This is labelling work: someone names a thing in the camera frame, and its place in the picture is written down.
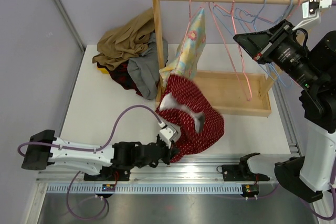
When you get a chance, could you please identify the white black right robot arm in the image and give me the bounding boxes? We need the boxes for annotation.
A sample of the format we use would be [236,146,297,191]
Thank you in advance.
[233,20,335,203]

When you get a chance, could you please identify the pink wire hanger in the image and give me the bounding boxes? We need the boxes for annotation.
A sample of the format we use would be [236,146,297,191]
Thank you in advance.
[208,0,253,102]
[267,0,302,82]
[171,0,206,78]

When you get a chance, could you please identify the blue wire hanger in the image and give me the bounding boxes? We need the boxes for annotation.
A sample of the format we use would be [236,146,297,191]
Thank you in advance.
[210,0,276,36]
[234,0,293,87]

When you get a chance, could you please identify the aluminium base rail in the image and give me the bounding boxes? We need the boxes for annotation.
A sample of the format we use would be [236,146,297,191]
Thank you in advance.
[37,154,263,195]

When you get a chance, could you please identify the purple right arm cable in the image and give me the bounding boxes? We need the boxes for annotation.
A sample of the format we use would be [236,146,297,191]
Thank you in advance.
[270,182,336,221]

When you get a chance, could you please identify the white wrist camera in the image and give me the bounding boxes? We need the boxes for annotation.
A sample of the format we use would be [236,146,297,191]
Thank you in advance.
[292,0,332,31]
[159,122,181,148]

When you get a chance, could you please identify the pastel floral skirt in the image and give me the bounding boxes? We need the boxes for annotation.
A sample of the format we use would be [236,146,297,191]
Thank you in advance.
[159,8,206,87]

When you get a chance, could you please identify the wooden clothes rack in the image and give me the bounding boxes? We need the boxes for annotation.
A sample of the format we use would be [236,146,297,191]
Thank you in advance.
[153,0,308,117]

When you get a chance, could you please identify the tan brown skirt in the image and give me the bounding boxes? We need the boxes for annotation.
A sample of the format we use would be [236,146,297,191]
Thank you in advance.
[92,8,155,71]

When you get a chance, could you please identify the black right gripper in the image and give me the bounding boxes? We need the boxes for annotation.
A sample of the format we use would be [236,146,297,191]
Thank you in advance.
[235,20,324,92]

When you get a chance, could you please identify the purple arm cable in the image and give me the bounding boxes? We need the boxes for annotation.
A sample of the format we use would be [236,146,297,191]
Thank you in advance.
[17,104,165,220]
[270,182,336,221]

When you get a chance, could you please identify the grey skirt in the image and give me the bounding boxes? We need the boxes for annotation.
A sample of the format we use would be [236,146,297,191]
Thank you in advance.
[127,32,160,100]

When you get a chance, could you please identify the red white polka-dot skirt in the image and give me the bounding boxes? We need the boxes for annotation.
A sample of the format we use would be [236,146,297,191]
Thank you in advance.
[155,74,225,163]

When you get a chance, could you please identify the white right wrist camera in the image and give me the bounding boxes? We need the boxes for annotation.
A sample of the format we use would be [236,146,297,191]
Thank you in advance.
[292,0,332,31]

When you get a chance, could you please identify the yellow plastic tray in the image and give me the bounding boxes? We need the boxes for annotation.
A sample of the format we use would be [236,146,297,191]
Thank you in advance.
[97,67,109,74]

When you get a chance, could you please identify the red black plaid skirt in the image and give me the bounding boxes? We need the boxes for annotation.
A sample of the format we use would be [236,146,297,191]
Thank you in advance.
[97,61,142,96]

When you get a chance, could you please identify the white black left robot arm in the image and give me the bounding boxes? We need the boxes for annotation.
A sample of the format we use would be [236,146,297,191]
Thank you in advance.
[18,130,180,181]

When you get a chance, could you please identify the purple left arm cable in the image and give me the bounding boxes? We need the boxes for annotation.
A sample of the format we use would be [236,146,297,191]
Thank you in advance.
[17,104,165,220]

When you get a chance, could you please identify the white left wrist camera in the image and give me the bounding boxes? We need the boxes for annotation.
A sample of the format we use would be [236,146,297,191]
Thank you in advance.
[159,122,181,148]

